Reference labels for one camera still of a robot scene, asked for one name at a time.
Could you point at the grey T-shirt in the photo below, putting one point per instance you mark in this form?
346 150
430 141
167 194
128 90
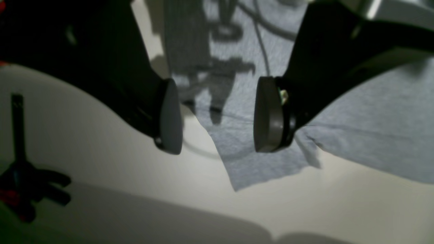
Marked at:
218 49

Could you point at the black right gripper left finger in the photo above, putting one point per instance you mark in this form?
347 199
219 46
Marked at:
96 46

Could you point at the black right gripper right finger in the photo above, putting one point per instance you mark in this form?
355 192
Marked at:
340 44

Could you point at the blue orange bar clamp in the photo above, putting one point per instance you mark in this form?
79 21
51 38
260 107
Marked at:
22 183

